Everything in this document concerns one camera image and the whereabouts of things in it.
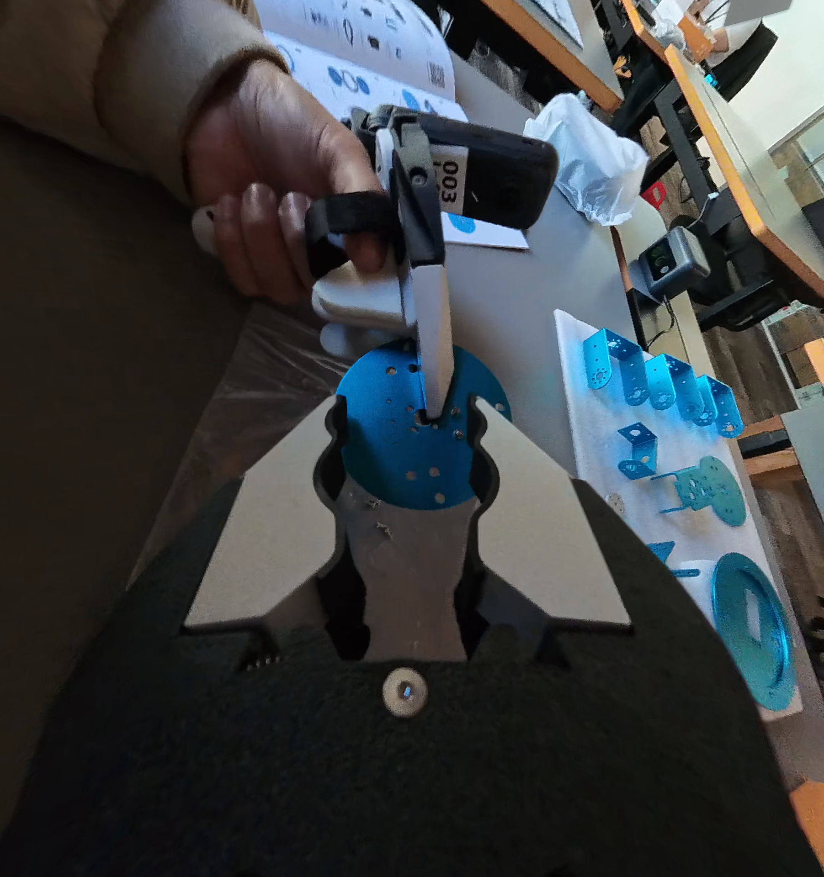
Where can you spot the grey desk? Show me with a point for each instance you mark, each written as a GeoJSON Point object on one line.
{"type": "Point", "coordinates": [508, 308]}

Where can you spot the small silver round disc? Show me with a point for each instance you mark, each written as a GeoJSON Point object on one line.
{"type": "Point", "coordinates": [615, 503]}

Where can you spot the person's left hand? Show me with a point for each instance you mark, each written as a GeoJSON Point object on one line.
{"type": "Point", "coordinates": [268, 151]}

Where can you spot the teal round perforated plate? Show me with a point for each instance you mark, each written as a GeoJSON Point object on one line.
{"type": "Point", "coordinates": [720, 490]}

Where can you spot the white instruction booklet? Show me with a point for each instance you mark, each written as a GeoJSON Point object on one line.
{"type": "Point", "coordinates": [384, 41]}

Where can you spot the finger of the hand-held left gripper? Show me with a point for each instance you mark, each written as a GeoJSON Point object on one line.
{"type": "Point", "coordinates": [434, 329]}

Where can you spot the grey timer with green display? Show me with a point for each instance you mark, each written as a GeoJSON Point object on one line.
{"type": "Point", "coordinates": [679, 257]}

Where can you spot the blue multi-hole box bracket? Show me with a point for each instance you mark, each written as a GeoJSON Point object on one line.
{"type": "Point", "coordinates": [662, 551]}

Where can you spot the wide teal flat bracket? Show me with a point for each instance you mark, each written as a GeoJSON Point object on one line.
{"type": "Point", "coordinates": [679, 490]}

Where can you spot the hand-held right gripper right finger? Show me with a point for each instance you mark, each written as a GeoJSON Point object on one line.
{"type": "Point", "coordinates": [542, 548]}

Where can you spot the clear plastic bag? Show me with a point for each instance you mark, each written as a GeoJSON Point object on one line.
{"type": "Point", "coordinates": [261, 384]}

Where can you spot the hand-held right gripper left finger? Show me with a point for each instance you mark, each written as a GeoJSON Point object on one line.
{"type": "Point", "coordinates": [268, 548]}

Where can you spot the orange and white cardboard box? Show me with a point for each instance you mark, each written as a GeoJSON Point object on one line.
{"type": "Point", "coordinates": [823, 829]}

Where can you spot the small screws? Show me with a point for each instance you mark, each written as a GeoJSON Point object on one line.
{"type": "Point", "coordinates": [383, 529]}

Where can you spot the small blue angled bracket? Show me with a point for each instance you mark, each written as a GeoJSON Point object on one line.
{"type": "Point", "coordinates": [641, 445]}

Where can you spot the white crumpled wrap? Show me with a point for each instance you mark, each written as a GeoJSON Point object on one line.
{"type": "Point", "coordinates": [590, 164]}

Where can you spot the white foam tray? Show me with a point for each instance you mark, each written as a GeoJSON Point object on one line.
{"type": "Point", "coordinates": [590, 425]}

